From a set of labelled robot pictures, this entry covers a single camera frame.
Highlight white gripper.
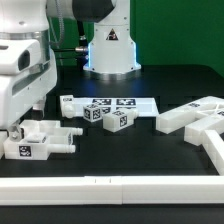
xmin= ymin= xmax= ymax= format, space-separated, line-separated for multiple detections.
xmin=0 ymin=39 xmax=57 ymax=141

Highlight white chair seat frame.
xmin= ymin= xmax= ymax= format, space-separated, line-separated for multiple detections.
xmin=3 ymin=120 xmax=83 ymax=160

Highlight small white tagged block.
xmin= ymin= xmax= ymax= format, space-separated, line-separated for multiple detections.
xmin=25 ymin=132 xmax=47 ymax=143

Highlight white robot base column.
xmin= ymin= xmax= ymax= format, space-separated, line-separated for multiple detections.
xmin=83 ymin=0 xmax=141 ymax=81

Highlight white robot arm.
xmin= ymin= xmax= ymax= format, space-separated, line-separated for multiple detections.
xmin=0 ymin=0 xmax=116 ymax=141

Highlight white chair back assembly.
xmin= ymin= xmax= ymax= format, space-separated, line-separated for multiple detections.
xmin=156 ymin=96 xmax=224 ymax=146

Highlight white part at left edge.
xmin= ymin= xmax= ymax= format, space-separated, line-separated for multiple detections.
xmin=0 ymin=131 xmax=7 ymax=159

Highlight white tagged cube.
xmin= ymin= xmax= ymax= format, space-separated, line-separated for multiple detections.
xmin=83 ymin=104 xmax=102 ymax=122

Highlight white sheet with tags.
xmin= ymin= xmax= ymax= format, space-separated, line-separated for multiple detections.
xmin=73 ymin=98 xmax=158 ymax=117

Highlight black cables at base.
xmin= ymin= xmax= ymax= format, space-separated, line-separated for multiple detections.
xmin=53 ymin=19 xmax=90 ymax=66

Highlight white front barrier rail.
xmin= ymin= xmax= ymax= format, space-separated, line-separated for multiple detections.
xmin=0 ymin=176 xmax=224 ymax=205

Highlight white barrier rail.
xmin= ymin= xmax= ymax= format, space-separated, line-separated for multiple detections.
xmin=0 ymin=176 xmax=224 ymax=205
xmin=203 ymin=130 xmax=224 ymax=176

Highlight white right barrier rail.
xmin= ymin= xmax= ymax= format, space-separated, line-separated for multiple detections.
xmin=203 ymin=130 xmax=224 ymax=176

